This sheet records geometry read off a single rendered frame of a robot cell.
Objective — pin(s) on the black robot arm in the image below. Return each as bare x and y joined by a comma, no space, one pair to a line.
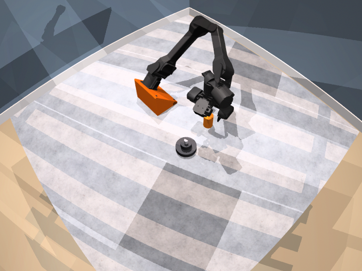
213,84

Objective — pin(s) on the black round pedestal with silver d-shaped shaft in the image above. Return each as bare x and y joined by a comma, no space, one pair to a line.
186,147

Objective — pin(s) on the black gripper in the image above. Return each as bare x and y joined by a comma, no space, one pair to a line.
193,96

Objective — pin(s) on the orange knob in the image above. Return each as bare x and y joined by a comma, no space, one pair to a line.
208,121

